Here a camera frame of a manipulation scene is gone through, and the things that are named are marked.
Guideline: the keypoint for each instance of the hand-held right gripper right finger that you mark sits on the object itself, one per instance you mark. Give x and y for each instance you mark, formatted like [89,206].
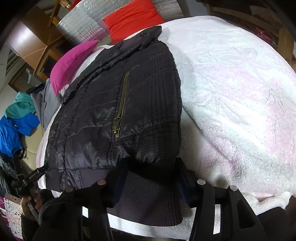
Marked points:
[185,185]

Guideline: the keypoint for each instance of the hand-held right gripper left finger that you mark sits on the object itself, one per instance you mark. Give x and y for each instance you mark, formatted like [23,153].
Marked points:
[113,192]

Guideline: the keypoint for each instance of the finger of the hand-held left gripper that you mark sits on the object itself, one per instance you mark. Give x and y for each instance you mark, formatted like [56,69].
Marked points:
[39,172]

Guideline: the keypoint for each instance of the black puffer jacket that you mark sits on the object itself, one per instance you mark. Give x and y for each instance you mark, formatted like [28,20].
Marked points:
[104,92]

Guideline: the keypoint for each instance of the person's left hand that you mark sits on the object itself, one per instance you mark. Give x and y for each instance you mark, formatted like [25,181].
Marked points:
[30,206]

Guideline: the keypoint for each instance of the patterned white bag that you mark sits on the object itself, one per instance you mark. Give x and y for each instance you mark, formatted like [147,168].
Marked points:
[13,213]

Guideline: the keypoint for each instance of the blue jacket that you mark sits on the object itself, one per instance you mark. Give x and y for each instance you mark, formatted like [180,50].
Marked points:
[11,136]

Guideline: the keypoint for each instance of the grey garment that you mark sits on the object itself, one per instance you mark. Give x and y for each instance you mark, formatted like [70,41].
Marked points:
[46,109]

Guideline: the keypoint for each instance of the teal jacket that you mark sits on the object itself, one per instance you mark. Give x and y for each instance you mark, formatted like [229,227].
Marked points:
[20,104]

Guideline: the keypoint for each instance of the slatted wooden door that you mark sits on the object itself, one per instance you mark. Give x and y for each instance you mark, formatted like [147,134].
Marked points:
[19,80]

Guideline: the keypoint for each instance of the white fleece blanket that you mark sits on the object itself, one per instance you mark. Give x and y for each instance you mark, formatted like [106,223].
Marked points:
[231,92]

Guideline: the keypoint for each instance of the pink pillow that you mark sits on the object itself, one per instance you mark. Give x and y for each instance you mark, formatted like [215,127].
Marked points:
[69,64]

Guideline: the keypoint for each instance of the wooden cabinet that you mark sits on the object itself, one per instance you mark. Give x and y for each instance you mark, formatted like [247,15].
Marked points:
[27,39]

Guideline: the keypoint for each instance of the silver foil insulation mat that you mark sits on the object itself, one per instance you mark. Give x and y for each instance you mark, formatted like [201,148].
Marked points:
[78,27]

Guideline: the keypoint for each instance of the red pillow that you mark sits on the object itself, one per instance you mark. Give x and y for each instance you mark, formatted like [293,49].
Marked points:
[131,18]

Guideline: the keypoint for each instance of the wooden shelf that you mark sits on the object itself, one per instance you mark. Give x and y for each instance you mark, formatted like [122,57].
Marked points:
[286,39]

